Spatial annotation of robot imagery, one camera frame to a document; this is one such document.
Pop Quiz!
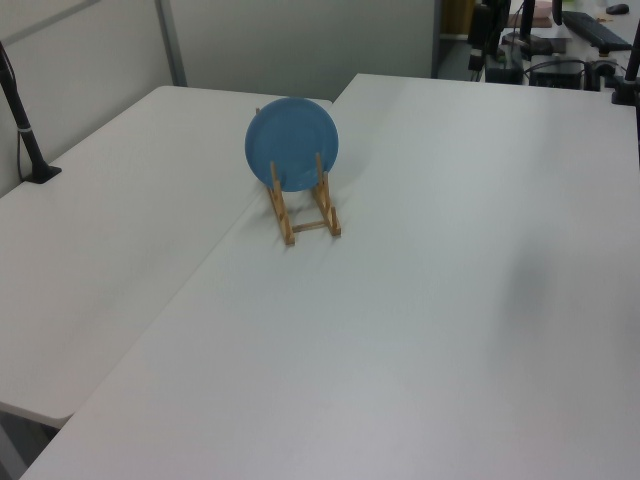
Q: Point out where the black pole with table clamp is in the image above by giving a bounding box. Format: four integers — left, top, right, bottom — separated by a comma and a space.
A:
611, 27, 640, 106

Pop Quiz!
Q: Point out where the wooden plate rack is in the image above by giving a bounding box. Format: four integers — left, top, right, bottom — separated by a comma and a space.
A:
254, 107, 345, 247

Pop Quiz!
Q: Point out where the thin black cable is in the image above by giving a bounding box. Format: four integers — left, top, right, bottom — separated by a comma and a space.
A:
14, 130, 29, 181

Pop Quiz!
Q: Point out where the black camera pole with clamp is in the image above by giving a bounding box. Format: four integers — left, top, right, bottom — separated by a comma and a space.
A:
0, 41, 63, 184

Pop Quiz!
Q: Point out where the black monitor stand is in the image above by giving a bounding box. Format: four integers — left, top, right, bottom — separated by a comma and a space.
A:
501, 0, 553, 57

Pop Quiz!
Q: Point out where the black computer keyboard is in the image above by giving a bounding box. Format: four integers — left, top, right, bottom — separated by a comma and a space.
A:
561, 10, 634, 51

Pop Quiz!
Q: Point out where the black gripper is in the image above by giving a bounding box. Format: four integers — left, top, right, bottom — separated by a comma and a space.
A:
468, 3, 490, 71

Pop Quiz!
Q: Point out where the blue round plate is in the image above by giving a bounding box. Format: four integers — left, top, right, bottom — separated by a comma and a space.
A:
244, 96, 342, 194

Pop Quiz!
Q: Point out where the black electronics box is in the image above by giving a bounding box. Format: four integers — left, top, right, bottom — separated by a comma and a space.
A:
529, 59, 587, 89

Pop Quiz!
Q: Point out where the grey metal partition post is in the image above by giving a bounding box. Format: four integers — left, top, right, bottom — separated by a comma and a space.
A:
154, 0, 189, 88

